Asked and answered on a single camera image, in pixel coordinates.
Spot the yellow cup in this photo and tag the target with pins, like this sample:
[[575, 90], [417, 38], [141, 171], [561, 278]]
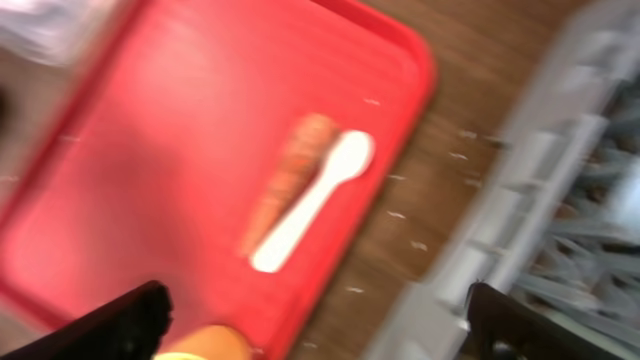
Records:
[[214, 342]]

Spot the white plastic spoon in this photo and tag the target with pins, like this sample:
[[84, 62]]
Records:
[[348, 158]]

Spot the clear plastic bin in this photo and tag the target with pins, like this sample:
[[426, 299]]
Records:
[[51, 32]]

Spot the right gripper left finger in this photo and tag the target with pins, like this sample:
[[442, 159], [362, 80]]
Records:
[[130, 327]]

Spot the carrot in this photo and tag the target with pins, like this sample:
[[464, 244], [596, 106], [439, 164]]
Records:
[[297, 163]]

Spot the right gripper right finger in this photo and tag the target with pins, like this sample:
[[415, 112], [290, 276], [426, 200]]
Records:
[[502, 328]]

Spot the red serving tray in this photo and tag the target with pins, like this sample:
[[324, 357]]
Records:
[[155, 164]]

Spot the grey dishwasher rack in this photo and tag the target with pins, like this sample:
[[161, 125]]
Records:
[[546, 138]]

